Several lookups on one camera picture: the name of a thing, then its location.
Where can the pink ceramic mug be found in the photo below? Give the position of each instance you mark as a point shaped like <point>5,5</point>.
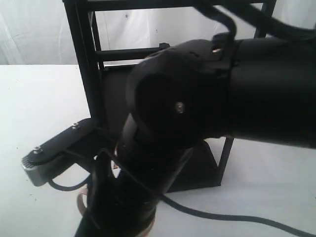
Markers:
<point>82,208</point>

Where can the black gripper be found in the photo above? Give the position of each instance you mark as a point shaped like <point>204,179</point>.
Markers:
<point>121,206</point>

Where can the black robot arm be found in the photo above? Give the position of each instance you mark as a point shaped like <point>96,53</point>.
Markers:
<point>258,89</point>

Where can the black metal shelf rack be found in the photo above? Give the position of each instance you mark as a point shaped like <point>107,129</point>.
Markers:
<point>105,93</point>

